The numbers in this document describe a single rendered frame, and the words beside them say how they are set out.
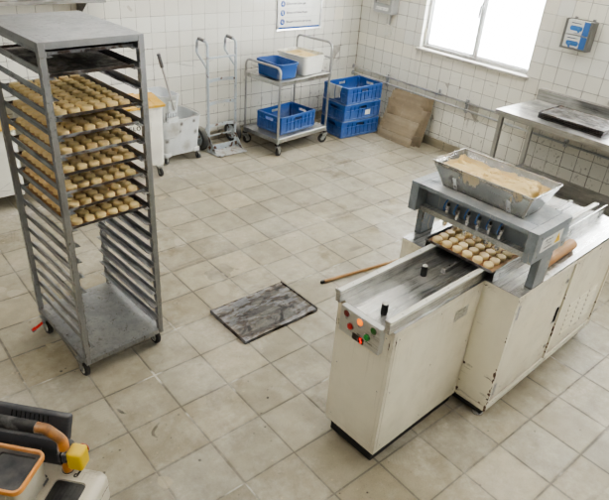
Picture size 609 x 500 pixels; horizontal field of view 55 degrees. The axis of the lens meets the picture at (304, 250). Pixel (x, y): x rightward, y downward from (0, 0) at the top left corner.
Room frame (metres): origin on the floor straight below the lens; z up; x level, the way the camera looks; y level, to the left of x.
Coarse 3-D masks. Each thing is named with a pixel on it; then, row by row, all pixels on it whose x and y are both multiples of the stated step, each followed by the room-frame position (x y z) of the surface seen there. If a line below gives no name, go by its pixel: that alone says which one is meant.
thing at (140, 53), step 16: (144, 48) 2.73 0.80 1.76; (144, 64) 2.73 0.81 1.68; (144, 80) 2.72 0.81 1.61; (144, 96) 2.72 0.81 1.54; (144, 112) 2.71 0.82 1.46; (144, 128) 2.71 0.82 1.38; (144, 144) 2.72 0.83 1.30; (160, 288) 2.73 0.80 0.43; (160, 304) 2.72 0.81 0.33; (160, 320) 2.72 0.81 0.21
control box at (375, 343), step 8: (344, 304) 2.15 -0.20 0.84; (352, 312) 2.09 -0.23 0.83; (360, 312) 2.09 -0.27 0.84; (344, 320) 2.12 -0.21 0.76; (352, 320) 2.09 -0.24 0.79; (368, 320) 2.04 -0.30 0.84; (344, 328) 2.12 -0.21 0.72; (352, 328) 2.08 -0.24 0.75; (360, 328) 2.05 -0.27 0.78; (368, 328) 2.02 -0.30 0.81; (376, 328) 1.99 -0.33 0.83; (384, 328) 1.99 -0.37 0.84; (352, 336) 2.08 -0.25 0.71; (360, 336) 2.05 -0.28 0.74; (376, 336) 1.99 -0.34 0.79; (384, 336) 1.99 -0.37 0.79; (368, 344) 2.01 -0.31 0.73; (376, 344) 1.98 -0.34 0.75; (376, 352) 1.98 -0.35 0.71
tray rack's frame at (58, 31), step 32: (0, 32) 2.65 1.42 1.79; (32, 32) 2.58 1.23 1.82; (64, 32) 2.63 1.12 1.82; (96, 32) 2.68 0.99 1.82; (128, 32) 2.73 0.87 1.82; (0, 96) 2.82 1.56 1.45; (32, 256) 2.82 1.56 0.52; (96, 288) 3.07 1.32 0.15; (96, 320) 2.74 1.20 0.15; (128, 320) 2.77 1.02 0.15; (96, 352) 2.47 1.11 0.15
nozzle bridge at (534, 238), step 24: (432, 192) 2.72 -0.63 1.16; (456, 192) 2.70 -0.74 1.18; (432, 216) 2.94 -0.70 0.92; (504, 216) 2.47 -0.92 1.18; (528, 216) 2.49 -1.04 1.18; (552, 216) 2.51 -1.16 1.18; (504, 240) 2.48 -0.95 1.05; (528, 240) 2.34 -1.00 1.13; (552, 240) 2.43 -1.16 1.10; (528, 264) 2.32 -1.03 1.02; (528, 288) 2.40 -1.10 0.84
